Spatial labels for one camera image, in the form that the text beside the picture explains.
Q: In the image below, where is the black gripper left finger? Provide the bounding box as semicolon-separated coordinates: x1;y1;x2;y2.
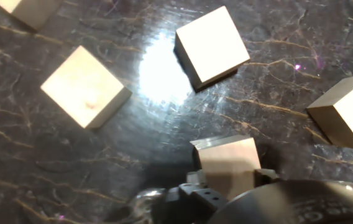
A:
163;170;228;224

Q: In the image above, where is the light wooden cube block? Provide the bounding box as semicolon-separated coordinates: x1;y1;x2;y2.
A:
173;5;251;93
306;71;353;151
190;134;262;200
39;45;133;130
0;0;64;32

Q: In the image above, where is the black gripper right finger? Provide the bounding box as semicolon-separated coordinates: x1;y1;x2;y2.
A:
254;168;280;187

